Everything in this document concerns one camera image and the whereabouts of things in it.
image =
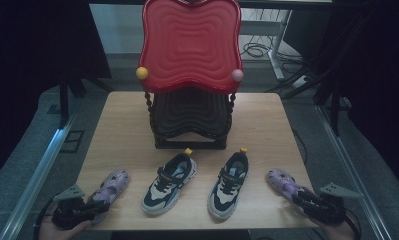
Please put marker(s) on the red and black shoe rack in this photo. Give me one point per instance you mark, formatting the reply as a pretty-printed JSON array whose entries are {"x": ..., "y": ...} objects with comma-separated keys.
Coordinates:
[{"x": 190, "y": 46}]

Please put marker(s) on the purple sneaker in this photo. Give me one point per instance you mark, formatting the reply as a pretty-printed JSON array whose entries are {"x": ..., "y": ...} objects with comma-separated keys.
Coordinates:
[
  {"x": 113, "y": 186},
  {"x": 283, "y": 183}
]

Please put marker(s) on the black stand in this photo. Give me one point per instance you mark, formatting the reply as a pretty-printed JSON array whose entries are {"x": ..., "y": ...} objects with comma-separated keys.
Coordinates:
[
  {"x": 335, "y": 110},
  {"x": 64, "y": 103}
]

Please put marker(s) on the navy and white sneaker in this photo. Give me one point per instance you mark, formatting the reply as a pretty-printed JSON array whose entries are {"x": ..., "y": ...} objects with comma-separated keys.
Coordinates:
[
  {"x": 168, "y": 186},
  {"x": 225, "y": 196}
]

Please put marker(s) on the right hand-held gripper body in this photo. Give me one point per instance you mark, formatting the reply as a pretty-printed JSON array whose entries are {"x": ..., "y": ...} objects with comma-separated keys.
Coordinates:
[{"x": 332, "y": 208}]

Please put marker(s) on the person's right hand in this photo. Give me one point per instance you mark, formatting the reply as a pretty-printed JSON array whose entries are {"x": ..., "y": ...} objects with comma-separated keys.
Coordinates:
[{"x": 335, "y": 231}]

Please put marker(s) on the white desk frame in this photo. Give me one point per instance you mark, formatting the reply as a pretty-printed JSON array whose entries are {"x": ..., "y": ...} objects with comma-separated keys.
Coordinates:
[{"x": 277, "y": 50}]

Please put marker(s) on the aluminium rail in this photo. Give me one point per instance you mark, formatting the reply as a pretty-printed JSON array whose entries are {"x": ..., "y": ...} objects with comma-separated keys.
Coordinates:
[
  {"x": 37, "y": 180},
  {"x": 350, "y": 166}
]

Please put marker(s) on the person's left hand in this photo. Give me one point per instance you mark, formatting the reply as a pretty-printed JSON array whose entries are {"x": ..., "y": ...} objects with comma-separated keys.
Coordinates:
[{"x": 60, "y": 231}]

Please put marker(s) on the white power strip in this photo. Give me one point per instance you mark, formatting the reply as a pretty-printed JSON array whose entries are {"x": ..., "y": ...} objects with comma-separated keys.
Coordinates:
[{"x": 301, "y": 81}]

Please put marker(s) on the black curtain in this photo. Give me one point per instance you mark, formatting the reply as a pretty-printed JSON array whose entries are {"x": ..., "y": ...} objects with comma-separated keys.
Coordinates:
[
  {"x": 30, "y": 66},
  {"x": 377, "y": 83}
]

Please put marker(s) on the black floor tape marks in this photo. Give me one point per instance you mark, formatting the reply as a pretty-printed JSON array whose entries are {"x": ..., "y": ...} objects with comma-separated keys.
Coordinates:
[{"x": 73, "y": 141}]

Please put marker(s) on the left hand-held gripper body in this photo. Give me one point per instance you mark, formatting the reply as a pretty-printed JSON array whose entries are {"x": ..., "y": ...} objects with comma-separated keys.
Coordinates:
[{"x": 68, "y": 213}]

